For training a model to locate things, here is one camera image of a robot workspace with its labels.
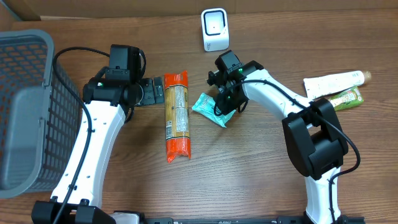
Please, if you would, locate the white cream tube gold cap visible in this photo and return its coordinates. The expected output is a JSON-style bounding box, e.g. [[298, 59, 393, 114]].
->
[[303, 70, 372, 100]]

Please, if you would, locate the green yellow drink pouch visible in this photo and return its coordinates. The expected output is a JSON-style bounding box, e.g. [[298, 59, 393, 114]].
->
[[328, 86, 364, 111]]

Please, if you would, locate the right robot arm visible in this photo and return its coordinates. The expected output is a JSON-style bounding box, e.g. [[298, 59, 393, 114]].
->
[[207, 50, 348, 223]]

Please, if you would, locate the grey plastic shopping basket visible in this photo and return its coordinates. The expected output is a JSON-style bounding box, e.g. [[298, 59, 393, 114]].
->
[[1, 29, 80, 198]]

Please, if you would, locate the orange cracker package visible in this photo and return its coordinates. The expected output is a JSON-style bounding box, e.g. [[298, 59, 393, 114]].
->
[[164, 70, 191, 163]]

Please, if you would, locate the white barcode scanner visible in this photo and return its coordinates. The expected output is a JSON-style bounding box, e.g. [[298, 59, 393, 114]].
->
[[201, 8, 229, 52]]

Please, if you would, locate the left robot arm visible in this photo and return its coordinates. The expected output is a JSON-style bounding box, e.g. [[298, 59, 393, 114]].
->
[[31, 44, 147, 223]]

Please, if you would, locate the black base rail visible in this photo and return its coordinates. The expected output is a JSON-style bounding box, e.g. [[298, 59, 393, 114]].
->
[[108, 211, 366, 224]]

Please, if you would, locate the teal tissue pack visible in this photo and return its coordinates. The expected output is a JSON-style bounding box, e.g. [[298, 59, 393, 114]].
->
[[192, 93, 236, 128]]

